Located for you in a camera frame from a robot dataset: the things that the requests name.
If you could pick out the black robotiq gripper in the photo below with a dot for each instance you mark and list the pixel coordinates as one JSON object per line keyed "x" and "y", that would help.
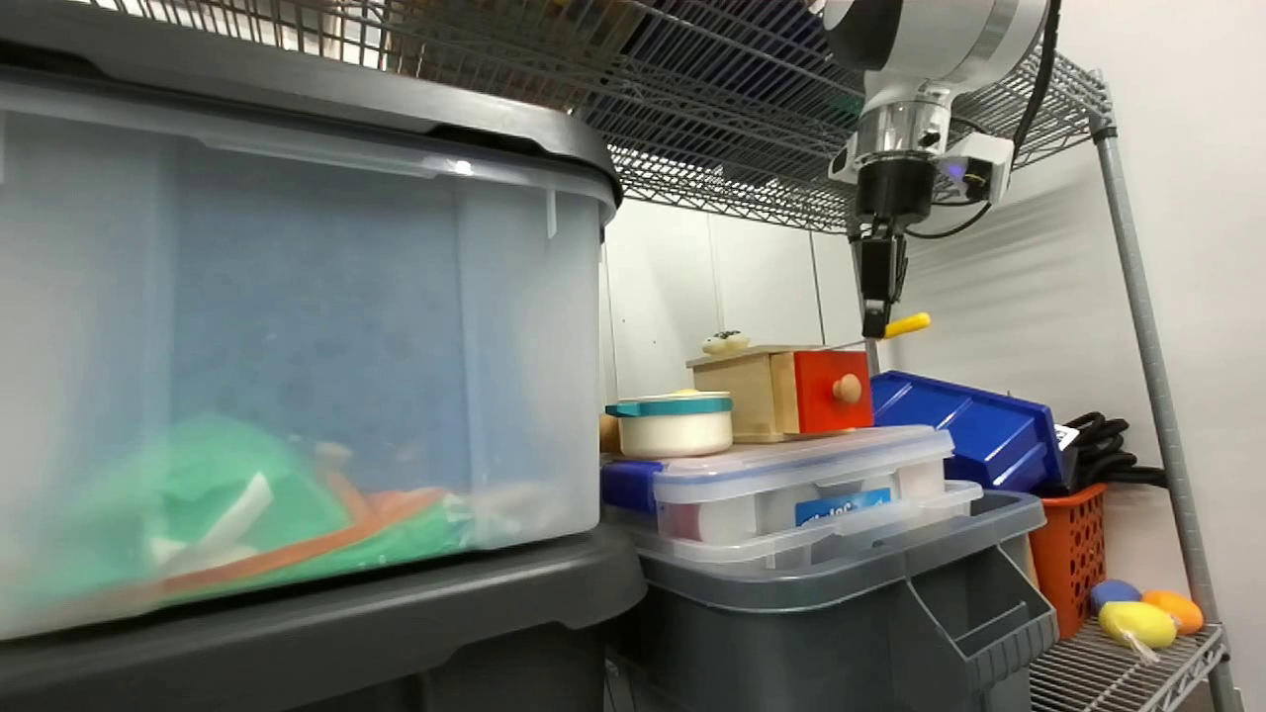
{"x": 897, "y": 190}

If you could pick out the yellow toy food piece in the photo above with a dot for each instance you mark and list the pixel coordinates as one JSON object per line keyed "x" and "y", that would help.
{"x": 913, "y": 322}

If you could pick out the red drawer with wooden knob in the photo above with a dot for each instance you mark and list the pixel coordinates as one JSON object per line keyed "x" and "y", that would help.
{"x": 818, "y": 400}

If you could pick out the blue plastic bin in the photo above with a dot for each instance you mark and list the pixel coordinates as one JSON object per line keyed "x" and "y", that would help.
{"x": 971, "y": 429}

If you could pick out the red wooden box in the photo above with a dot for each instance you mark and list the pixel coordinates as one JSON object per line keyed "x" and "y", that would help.
{"x": 746, "y": 397}

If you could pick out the clear flat container blue rim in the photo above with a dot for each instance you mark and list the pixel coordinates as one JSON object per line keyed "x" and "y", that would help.
{"x": 793, "y": 479}

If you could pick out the clear flat storage container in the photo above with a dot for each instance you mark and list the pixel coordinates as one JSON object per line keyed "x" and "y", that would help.
{"x": 943, "y": 520}

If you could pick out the orange perforated basket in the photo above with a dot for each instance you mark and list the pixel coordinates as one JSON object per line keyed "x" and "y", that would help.
{"x": 1068, "y": 554}

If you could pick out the large grey tote bin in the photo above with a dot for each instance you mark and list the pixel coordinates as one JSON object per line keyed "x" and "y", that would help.
{"x": 793, "y": 648}

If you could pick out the blue soft toy ball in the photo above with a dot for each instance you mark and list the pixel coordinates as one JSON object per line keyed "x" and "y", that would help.
{"x": 1114, "y": 595}

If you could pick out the yellow soft toy ball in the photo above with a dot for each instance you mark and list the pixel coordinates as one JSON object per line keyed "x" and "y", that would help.
{"x": 1138, "y": 621}

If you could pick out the orange soft toy ball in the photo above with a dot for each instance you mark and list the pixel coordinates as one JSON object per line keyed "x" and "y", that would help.
{"x": 1176, "y": 611}

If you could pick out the clear tote with dark lid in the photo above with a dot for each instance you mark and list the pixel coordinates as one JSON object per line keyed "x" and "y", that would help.
{"x": 331, "y": 328}

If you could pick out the dark grey tote bin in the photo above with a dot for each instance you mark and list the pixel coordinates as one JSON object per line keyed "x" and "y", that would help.
{"x": 396, "y": 636}

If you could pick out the green fabric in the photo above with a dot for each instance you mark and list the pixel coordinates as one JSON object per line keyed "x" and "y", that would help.
{"x": 198, "y": 500}

